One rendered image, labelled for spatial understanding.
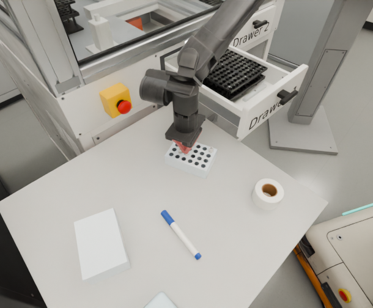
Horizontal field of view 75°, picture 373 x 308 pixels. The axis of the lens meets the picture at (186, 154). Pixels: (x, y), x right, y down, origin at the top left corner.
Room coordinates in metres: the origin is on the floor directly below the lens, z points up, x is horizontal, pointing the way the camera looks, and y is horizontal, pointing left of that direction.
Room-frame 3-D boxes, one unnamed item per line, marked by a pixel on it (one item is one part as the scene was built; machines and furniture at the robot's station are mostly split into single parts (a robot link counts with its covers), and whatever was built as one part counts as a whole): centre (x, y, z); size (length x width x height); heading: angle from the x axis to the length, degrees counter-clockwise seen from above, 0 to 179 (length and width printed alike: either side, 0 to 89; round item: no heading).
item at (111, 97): (0.56, 0.20, 0.88); 0.07 x 0.05 x 0.07; 133
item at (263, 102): (0.56, -0.25, 0.87); 0.29 x 0.02 x 0.11; 133
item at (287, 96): (0.54, -0.27, 0.91); 0.07 x 0.04 x 0.01; 133
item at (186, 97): (0.43, 0.01, 0.99); 0.07 x 0.06 x 0.07; 68
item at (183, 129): (0.43, 0.00, 0.93); 0.10 x 0.07 x 0.07; 155
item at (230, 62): (0.71, -0.11, 0.87); 0.22 x 0.18 x 0.06; 43
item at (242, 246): (0.30, 0.06, 0.38); 0.62 x 0.58 x 0.76; 133
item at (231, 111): (0.72, -0.11, 0.86); 0.40 x 0.26 x 0.06; 43
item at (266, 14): (1.01, -0.26, 0.87); 0.29 x 0.02 x 0.11; 133
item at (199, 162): (0.43, -0.01, 0.78); 0.12 x 0.08 x 0.04; 65
